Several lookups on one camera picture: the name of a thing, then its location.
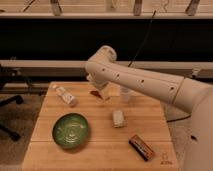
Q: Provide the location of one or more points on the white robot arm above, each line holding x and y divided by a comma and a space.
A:
189, 95

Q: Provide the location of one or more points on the black office chair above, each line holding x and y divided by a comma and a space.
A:
6, 75

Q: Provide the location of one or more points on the green ceramic bowl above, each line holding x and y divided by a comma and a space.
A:
70, 130

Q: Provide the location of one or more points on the clear plastic cup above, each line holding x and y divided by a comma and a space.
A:
125, 94

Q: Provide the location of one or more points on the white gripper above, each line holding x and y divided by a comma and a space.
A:
99, 86

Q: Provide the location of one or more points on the brown red sausage snack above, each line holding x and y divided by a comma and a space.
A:
96, 94

